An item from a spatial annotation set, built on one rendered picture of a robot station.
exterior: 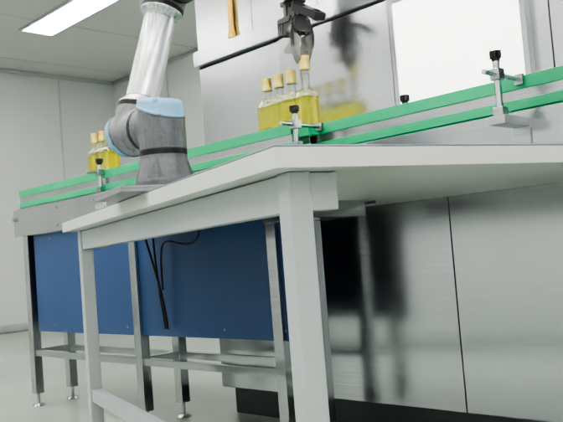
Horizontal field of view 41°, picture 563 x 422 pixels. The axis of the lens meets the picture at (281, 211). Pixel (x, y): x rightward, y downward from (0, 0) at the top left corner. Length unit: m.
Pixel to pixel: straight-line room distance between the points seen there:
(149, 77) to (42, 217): 1.50
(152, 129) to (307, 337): 0.84
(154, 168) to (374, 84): 0.82
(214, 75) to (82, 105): 5.95
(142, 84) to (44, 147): 6.51
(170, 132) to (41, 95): 6.80
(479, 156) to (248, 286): 1.19
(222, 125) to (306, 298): 1.78
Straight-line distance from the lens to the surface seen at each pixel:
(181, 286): 2.61
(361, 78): 2.37
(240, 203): 1.32
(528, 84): 1.88
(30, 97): 8.53
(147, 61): 2.03
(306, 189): 1.16
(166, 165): 1.81
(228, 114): 2.85
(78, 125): 8.74
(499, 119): 1.75
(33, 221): 3.46
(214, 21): 2.97
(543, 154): 1.43
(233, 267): 2.39
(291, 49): 2.36
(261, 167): 1.14
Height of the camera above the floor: 0.59
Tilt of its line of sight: 3 degrees up
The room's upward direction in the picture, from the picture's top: 4 degrees counter-clockwise
